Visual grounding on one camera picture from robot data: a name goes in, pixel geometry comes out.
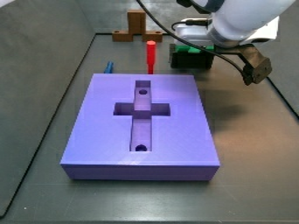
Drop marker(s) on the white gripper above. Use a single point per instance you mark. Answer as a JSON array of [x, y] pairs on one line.
[[229, 31]]

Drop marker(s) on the green U-shaped block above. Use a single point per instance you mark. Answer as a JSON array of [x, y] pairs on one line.
[[191, 50]]

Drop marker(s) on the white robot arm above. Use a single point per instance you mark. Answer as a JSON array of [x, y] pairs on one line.
[[259, 9]]

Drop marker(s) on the purple board with cross slot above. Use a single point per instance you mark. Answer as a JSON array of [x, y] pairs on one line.
[[141, 130]]

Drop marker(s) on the red cylindrical peg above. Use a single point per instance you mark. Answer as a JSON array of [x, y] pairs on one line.
[[150, 48]]

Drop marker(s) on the brown T-shaped block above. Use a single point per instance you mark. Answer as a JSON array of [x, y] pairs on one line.
[[137, 28]]

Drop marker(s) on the blue cylindrical peg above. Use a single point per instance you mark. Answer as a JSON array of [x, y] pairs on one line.
[[109, 68]]

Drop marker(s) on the black angle bracket fixture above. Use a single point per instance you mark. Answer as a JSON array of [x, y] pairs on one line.
[[185, 60]]

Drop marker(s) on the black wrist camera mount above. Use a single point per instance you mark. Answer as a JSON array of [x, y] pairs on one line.
[[257, 67]]

